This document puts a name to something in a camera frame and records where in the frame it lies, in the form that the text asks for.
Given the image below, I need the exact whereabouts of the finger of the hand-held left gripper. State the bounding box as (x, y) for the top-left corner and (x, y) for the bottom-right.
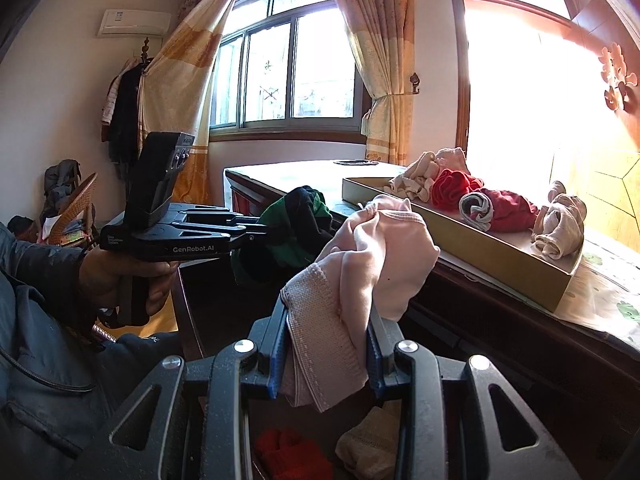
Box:
(172, 203), (273, 227)
(175, 225), (273, 256)

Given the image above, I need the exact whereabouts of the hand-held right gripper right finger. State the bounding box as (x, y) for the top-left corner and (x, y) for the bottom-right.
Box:
(367, 305), (581, 480)

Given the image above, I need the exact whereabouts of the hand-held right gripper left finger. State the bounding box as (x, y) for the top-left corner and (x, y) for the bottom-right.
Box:
(70, 292), (291, 480)

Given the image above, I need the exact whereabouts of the wooden drawer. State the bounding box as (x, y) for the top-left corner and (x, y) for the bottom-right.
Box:
(172, 255), (451, 480)

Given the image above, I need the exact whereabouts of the green and navy underwear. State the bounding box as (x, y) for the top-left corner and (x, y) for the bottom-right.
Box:
(231, 186), (346, 286)

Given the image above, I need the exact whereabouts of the tan knit sock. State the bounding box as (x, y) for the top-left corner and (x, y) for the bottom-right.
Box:
(335, 400), (403, 480)

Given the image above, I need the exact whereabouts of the dark red knit glove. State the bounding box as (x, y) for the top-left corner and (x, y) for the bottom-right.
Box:
(255, 427), (333, 480)

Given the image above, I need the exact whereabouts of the pink sock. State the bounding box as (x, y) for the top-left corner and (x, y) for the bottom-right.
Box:
(280, 195), (441, 413)

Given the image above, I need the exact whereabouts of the shallow cardboard box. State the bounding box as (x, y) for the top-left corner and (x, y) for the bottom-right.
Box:
(341, 176), (585, 313)

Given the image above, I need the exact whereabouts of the dark red grey-waistband underwear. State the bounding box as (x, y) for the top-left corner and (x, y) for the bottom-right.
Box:
(459, 188), (540, 233)

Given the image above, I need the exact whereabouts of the beige sock pair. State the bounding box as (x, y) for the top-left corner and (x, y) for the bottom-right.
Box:
(531, 181), (587, 260)

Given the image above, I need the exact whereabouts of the person's left forearm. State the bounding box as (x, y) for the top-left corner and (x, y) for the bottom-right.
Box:
(0, 225), (96, 341)

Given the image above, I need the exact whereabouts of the person's left hand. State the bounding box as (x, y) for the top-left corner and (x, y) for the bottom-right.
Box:
(79, 247), (179, 313)

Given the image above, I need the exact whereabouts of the wicker chair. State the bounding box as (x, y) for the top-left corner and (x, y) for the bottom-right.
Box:
(37, 172), (101, 248)

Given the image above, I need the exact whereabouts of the coat rack with clothes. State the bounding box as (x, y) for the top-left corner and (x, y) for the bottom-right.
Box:
(100, 37), (153, 166)

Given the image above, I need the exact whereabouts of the grey backpack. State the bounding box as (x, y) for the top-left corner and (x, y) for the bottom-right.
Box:
(40, 159), (83, 221)

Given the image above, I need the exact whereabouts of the sliding glass window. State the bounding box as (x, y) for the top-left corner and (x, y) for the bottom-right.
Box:
(209, 0), (371, 133)

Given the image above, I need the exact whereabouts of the white air conditioner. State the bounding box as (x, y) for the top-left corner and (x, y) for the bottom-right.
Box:
(96, 9), (172, 38)

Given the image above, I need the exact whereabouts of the person's dark blue jacket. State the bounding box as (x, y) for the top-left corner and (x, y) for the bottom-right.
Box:
(0, 270), (186, 480)

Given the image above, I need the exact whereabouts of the white green-print tablecloth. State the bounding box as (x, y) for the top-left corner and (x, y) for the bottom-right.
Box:
(227, 160), (640, 333)

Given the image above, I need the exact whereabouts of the wooden door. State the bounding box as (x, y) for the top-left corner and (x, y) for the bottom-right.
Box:
(550, 0), (640, 256)

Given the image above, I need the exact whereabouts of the gold door ornament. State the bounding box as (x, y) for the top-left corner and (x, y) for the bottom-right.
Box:
(599, 42), (640, 112)

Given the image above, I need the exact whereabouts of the black cable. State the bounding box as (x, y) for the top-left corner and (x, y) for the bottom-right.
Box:
(0, 345), (98, 393)

